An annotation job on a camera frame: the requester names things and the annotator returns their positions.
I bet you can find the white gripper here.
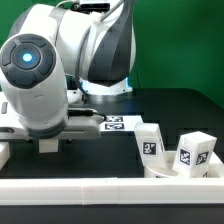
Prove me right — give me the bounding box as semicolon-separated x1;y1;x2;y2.
0;92;106;140

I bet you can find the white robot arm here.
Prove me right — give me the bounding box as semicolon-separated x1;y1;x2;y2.
0;0;136;139

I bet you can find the white U-shaped wall fence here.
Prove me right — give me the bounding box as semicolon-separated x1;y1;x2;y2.
0;141;224;206

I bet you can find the white marker sheet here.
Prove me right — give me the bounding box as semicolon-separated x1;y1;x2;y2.
100;115;143;132

